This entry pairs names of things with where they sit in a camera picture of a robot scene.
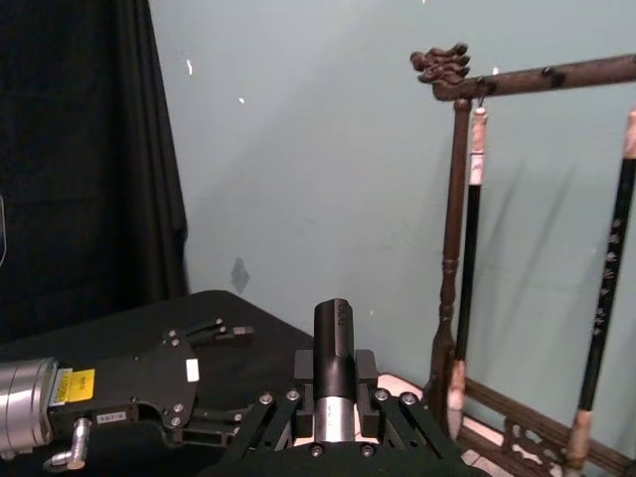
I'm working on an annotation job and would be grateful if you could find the black brush with plain shaft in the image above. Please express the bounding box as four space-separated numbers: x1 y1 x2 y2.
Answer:
443 105 492 444

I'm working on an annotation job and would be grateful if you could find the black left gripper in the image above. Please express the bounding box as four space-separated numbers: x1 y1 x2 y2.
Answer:
47 317 255 449

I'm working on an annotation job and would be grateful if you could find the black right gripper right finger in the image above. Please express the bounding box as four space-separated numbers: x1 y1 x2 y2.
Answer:
353 349 449 461

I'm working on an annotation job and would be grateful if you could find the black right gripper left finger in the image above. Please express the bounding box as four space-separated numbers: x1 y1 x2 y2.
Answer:
224 349 320 454

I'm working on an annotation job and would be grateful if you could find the black curtain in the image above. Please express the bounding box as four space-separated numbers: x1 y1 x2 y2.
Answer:
0 0 191 345

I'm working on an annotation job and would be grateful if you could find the black brush with white marks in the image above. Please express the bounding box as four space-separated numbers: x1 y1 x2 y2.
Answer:
564 107 636 472

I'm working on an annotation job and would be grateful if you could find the black table cloth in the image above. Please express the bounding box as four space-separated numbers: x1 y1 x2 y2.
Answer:
0 289 434 477

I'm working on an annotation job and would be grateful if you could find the dark wooden brush rack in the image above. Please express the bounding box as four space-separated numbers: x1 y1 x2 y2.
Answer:
408 43 636 477

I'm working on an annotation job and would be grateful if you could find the black and silver cylinder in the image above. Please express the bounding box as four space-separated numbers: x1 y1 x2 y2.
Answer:
311 297 358 444

